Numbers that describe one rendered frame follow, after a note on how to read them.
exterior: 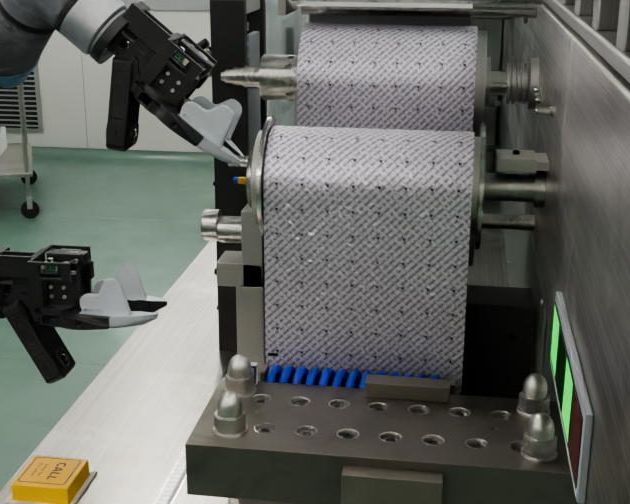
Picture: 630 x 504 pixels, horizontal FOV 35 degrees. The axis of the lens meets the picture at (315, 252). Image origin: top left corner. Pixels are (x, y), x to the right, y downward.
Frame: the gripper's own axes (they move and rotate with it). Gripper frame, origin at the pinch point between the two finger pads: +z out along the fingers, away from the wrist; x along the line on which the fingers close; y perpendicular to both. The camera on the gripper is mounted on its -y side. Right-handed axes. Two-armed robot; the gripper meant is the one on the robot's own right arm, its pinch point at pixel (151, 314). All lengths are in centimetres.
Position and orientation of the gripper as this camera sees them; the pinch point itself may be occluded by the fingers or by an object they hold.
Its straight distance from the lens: 123.5
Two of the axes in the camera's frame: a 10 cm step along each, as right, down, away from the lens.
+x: 1.4, -3.0, 9.4
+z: 9.9, 0.5, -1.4
